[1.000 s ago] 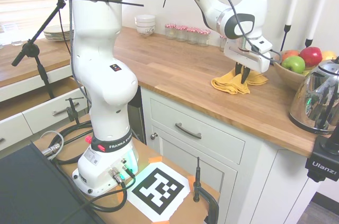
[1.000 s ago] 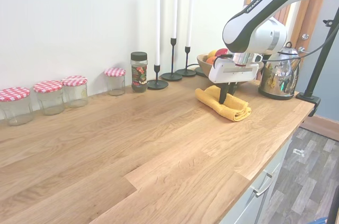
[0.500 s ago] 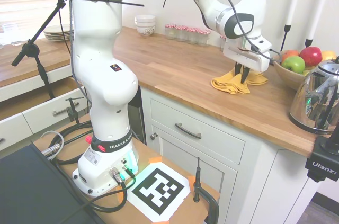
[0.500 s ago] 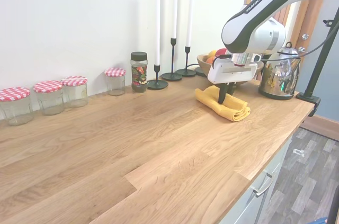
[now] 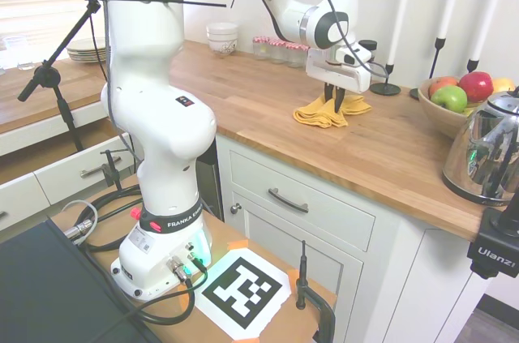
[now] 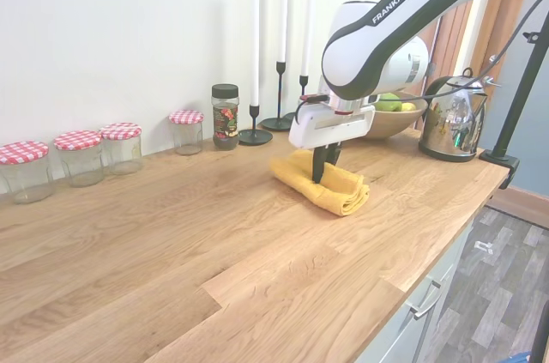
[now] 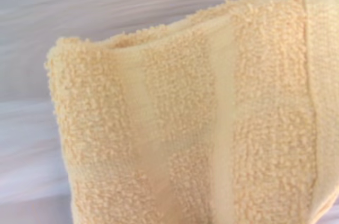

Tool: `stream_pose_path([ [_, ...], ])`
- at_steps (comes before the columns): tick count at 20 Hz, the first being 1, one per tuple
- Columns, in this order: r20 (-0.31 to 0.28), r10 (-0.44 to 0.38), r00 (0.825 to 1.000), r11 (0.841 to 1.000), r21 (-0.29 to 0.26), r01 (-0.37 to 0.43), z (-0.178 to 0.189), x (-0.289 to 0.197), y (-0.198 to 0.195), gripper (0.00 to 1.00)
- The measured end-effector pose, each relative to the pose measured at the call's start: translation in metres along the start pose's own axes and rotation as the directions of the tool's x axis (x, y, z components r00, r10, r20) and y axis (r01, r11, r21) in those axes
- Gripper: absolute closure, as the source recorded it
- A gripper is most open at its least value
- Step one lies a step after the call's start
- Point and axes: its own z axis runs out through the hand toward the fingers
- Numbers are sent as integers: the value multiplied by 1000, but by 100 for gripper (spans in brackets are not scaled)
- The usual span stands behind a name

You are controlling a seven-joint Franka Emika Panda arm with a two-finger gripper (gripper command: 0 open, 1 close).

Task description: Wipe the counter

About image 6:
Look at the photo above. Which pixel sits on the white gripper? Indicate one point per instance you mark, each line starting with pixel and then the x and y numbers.
pixel 330 127

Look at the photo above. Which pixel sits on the yellow cloth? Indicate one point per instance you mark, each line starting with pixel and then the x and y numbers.
pixel 339 191

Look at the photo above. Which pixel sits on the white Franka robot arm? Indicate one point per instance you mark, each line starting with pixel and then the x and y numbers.
pixel 386 28

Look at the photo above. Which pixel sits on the wooden fruit bowl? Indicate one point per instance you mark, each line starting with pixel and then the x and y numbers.
pixel 394 122

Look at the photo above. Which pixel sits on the green apple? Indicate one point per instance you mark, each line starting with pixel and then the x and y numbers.
pixel 388 103

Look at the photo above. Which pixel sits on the yellow fruit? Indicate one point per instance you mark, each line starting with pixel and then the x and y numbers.
pixel 408 107

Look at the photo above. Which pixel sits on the coffee jar black lid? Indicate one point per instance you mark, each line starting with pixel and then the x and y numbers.
pixel 225 118

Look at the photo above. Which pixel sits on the stainless steel kettle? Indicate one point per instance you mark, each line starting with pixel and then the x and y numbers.
pixel 452 122

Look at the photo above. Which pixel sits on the tall white candle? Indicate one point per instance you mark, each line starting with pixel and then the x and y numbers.
pixel 307 19
pixel 255 37
pixel 282 7

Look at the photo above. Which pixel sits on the glass jar red checkered lid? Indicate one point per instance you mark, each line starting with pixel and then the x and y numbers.
pixel 187 133
pixel 26 174
pixel 81 161
pixel 122 150

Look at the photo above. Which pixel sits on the pale kitchen cabinet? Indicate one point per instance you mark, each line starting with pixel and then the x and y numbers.
pixel 420 294

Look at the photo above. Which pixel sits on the small white floor object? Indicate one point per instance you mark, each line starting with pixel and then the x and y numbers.
pixel 484 246

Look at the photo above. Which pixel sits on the black clamped camera stand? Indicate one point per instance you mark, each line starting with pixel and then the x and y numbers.
pixel 517 101

